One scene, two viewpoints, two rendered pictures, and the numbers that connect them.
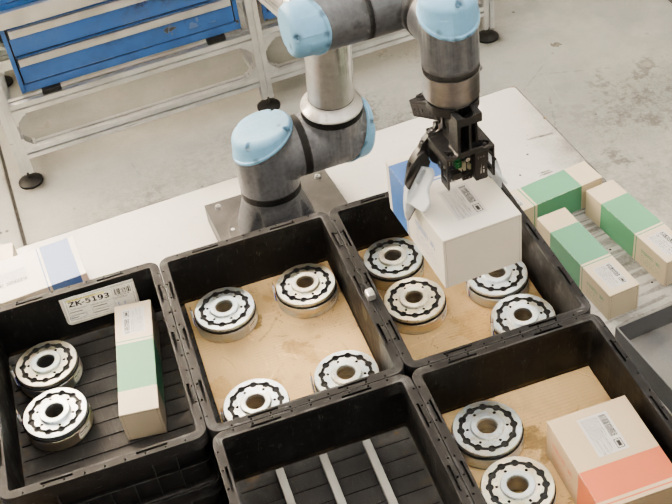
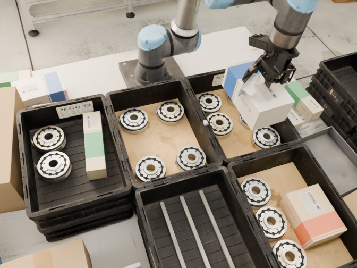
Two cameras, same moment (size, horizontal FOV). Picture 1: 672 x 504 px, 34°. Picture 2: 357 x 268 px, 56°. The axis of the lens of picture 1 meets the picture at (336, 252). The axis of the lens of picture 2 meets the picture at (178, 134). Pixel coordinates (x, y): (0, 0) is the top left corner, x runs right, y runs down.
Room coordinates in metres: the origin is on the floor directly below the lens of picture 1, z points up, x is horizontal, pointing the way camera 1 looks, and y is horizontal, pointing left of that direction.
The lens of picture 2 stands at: (0.57, 0.21, 1.84)
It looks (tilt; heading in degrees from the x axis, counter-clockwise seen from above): 54 degrees down; 346
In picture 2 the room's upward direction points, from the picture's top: 7 degrees clockwise
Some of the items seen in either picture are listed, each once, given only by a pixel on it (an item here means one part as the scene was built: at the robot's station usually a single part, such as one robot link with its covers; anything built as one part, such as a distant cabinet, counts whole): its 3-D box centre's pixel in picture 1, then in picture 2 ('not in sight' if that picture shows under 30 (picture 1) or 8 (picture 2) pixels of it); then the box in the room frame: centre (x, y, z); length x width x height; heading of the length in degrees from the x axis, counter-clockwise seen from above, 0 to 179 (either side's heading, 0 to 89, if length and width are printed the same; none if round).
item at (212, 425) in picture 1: (274, 316); (160, 128); (1.24, 0.11, 0.92); 0.40 x 0.30 x 0.02; 12
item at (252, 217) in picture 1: (273, 203); (151, 67); (1.66, 0.10, 0.80); 0.15 x 0.15 x 0.10
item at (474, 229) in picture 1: (452, 210); (255, 92); (1.22, -0.18, 1.09); 0.20 x 0.12 x 0.09; 15
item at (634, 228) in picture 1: (637, 231); (298, 97); (1.50, -0.56, 0.73); 0.24 x 0.06 x 0.06; 20
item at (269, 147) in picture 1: (268, 152); (153, 44); (1.67, 0.10, 0.91); 0.13 x 0.12 x 0.14; 106
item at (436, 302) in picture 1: (414, 299); (219, 123); (1.29, -0.11, 0.86); 0.10 x 0.10 x 0.01
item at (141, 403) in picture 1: (139, 367); (94, 144); (1.23, 0.34, 0.86); 0.24 x 0.06 x 0.06; 4
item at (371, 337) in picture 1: (279, 338); (160, 136); (1.24, 0.11, 0.87); 0.40 x 0.30 x 0.11; 12
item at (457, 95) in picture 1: (453, 81); (286, 33); (1.20, -0.19, 1.33); 0.08 x 0.08 x 0.05
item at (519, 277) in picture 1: (496, 274); not in sight; (1.31, -0.26, 0.86); 0.10 x 0.10 x 0.01
